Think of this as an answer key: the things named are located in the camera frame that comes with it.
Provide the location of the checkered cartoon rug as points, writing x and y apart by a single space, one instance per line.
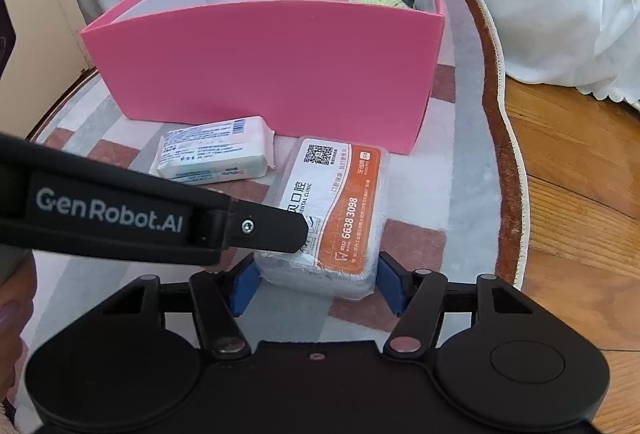
450 194

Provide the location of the person's left hand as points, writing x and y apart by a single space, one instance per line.
12 319

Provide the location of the beige cabinet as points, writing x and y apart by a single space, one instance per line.
45 39

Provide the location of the white tissue packet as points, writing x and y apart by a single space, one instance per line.
210 154

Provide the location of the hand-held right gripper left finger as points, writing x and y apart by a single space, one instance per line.
244 289

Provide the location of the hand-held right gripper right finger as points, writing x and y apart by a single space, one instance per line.
390 286

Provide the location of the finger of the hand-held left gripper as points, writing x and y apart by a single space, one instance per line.
265 229

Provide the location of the orange label floss pick box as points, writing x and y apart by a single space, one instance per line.
340 214

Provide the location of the pink cardboard box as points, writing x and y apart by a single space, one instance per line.
275 74

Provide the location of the white scalloped bed skirt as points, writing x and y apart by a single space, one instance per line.
560 29

